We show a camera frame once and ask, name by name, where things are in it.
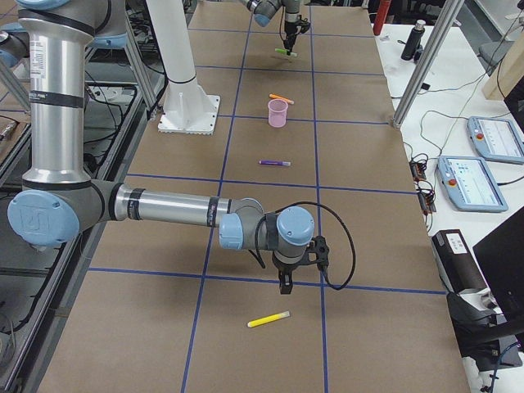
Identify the far teach pendant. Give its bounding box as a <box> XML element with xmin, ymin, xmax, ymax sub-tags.
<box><xmin>467</xmin><ymin>116</ymin><xmax>523</xmax><ymax>165</ymax></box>

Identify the purple highlighter pen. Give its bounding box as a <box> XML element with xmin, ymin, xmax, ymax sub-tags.
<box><xmin>258</xmin><ymin>160</ymin><xmax>291</xmax><ymax>167</ymax></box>

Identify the pink mesh pen holder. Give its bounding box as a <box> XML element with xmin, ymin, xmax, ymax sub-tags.
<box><xmin>268</xmin><ymin>99</ymin><xmax>288</xmax><ymax>128</ymax></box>

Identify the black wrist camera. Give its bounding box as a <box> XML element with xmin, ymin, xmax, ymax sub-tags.
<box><xmin>295</xmin><ymin>15</ymin><xmax>310</xmax><ymax>34</ymax></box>
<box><xmin>303</xmin><ymin>236</ymin><xmax>329</xmax><ymax>273</ymax></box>

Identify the teach pendant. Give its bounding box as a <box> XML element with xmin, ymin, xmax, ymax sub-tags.
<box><xmin>467</xmin><ymin>116</ymin><xmax>523</xmax><ymax>165</ymax></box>
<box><xmin>437</xmin><ymin>156</ymin><xmax>508</xmax><ymax>213</ymax></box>

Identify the wooden board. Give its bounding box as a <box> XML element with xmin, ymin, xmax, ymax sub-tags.
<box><xmin>482</xmin><ymin>33</ymin><xmax>524</xmax><ymax>100</ymax></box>

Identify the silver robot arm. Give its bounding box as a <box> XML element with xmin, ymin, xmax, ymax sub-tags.
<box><xmin>241</xmin><ymin>0</ymin><xmax>310</xmax><ymax>56</ymax></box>
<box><xmin>7</xmin><ymin>1</ymin><xmax>317</xmax><ymax>294</ymax></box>

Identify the yellow highlighter pen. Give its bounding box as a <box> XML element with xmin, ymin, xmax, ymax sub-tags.
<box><xmin>246</xmin><ymin>310</ymin><xmax>291</xmax><ymax>328</ymax></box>

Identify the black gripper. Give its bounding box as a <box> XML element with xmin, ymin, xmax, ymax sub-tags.
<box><xmin>284</xmin><ymin>20</ymin><xmax>296</xmax><ymax>56</ymax></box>
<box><xmin>273</xmin><ymin>256</ymin><xmax>302</xmax><ymax>295</ymax></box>

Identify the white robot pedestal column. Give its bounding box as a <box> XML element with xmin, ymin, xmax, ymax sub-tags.
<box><xmin>147</xmin><ymin>0</ymin><xmax>220</xmax><ymax>135</ymax></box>

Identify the black cardboard box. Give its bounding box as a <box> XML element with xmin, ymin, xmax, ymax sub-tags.
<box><xmin>431</xmin><ymin>229</ymin><xmax>487</xmax><ymax>295</ymax></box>

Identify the near teach pendant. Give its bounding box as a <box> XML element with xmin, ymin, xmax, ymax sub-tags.
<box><xmin>437</xmin><ymin>156</ymin><xmax>508</xmax><ymax>213</ymax></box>

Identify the black monitor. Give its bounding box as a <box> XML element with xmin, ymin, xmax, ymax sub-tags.
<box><xmin>473</xmin><ymin>208</ymin><xmax>523</xmax><ymax>320</ymax></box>

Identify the red cylinder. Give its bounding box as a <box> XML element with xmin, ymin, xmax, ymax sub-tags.
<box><xmin>373</xmin><ymin>0</ymin><xmax>391</xmax><ymax>36</ymax></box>

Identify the aluminium frame post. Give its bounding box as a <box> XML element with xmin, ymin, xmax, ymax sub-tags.
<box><xmin>391</xmin><ymin>0</ymin><xmax>464</xmax><ymax>129</ymax></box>

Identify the green highlighter pen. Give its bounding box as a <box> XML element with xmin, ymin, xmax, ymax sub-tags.
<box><xmin>274</xmin><ymin>48</ymin><xmax>298</xmax><ymax>57</ymax></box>

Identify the orange highlighter pen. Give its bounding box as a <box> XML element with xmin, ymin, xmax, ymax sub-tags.
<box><xmin>269</xmin><ymin>93</ymin><xmax>295</xmax><ymax>105</ymax></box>

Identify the black water bottle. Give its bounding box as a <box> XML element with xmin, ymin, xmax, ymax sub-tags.
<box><xmin>400</xmin><ymin>20</ymin><xmax>426</xmax><ymax>61</ymax></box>

